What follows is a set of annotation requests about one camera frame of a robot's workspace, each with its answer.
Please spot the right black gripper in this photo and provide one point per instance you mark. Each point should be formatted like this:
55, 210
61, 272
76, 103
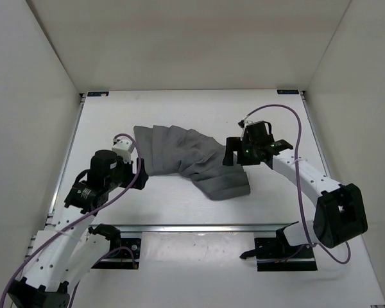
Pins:
234, 144

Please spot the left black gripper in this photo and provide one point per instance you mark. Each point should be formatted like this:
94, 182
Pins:
144, 176

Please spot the grey pleated skirt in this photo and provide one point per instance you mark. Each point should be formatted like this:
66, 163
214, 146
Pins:
193, 155

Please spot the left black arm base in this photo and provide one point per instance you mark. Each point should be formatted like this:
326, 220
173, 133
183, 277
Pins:
123, 252

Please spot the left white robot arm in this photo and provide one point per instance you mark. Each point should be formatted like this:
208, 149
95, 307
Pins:
50, 275

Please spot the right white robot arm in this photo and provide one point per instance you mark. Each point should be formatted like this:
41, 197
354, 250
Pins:
339, 210

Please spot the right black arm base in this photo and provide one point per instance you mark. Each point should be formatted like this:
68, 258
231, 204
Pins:
273, 253

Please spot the right blue corner label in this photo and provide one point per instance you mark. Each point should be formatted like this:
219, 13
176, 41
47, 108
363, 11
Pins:
287, 92

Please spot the blue corner label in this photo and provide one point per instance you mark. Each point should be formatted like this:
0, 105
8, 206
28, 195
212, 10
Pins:
287, 92
98, 94

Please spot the left blue corner label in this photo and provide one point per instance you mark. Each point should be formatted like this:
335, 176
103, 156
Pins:
98, 94

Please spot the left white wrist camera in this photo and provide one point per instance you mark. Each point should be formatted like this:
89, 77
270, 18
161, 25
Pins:
123, 147

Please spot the aluminium front rail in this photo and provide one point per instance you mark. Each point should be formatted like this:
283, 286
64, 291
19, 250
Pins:
199, 228

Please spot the right aluminium side rail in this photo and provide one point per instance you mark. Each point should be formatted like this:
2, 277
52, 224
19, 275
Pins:
315, 132

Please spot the aluminium side rail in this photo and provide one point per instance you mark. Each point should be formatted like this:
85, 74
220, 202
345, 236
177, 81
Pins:
315, 132
60, 178

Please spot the left aluminium side rail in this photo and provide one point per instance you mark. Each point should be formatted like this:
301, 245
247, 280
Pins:
60, 178

